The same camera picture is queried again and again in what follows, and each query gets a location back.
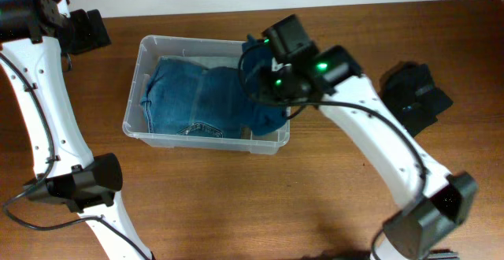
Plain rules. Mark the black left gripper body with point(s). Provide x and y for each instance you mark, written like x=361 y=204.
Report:
x=84 y=33

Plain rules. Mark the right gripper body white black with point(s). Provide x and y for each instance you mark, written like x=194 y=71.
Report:
x=277 y=86

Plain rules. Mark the teal garment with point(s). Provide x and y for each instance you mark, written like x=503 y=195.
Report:
x=259 y=118

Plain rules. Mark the light blue jeans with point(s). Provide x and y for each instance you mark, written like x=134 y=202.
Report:
x=205 y=62

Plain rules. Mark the dark blue jeans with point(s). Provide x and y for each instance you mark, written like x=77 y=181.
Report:
x=185 y=99

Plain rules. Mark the black garment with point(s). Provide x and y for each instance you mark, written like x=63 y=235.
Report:
x=409 y=91

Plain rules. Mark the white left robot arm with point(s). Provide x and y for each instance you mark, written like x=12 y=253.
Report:
x=38 y=40

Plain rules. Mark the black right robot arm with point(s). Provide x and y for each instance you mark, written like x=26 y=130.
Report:
x=432 y=202

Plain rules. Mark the clear plastic storage box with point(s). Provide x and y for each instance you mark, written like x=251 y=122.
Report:
x=154 y=47

